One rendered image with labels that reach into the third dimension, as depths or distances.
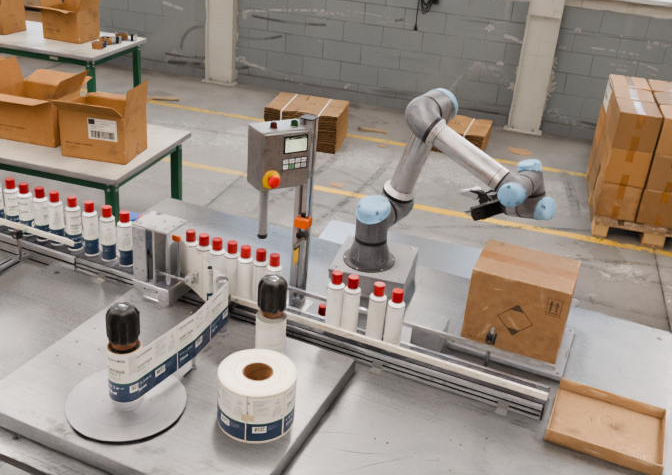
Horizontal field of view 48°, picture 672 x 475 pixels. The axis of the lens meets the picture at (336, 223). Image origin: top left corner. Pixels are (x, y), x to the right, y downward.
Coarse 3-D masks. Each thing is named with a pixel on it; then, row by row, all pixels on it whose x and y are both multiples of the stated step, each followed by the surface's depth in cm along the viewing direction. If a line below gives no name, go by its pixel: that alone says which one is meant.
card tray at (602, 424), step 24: (576, 384) 225; (576, 408) 219; (600, 408) 220; (624, 408) 221; (648, 408) 218; (552, 432) 204; (576, 432) 210; (600, 432) 210; (624, 432) 211; (648, 432) 212; (600, 456) 201; (624, 456) 198; (648, 456) 203
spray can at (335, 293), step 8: (336, 272) 229; (336, 280) 229; (328, 288) 231; (336, 288) 229; (328, 296) 232; (336, 296) 230; (328, 304) 232; (336, 304) 231; (328, 312) 233; (336, 312) 233; (328, 320) 234; (336, 320) 234
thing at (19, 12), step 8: (0, 0) 615; (8, 0) 591; (16, 0) 600; (0, 8) 586; (8, 8) 593; (16, 8) 601; (0, 16) 589; (8, 16) 595; (16, 16) 603; (24, 16) 612; (0, 24) 592; (8, 24) 596; (16, 24) 605; (24, 24) 614; (0, 32) 595; (8, 32) 599; (16, 32) 607
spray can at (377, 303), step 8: (376, 288) 224; (384, 288) 225; (376, 296) 225; (384, 296) 226; (376, 304) 225; (384, 304) 226; (368, 312) 229; (376, 312) 226; (384, 312) 228; (368, 320) 229; (376, 320) 227; (368, 328) 230; (376, 328) 229; (368, 336) 231; (376, 336) 230
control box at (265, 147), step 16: (256, 128) 225; (288, 128) 227; (304, 128) 228; (256, 144) 225; (272, 144) 224; (256, 160) 227; (272, 160) 226; (256, 176) 229; (288, 176) 232; (304, 176) 235
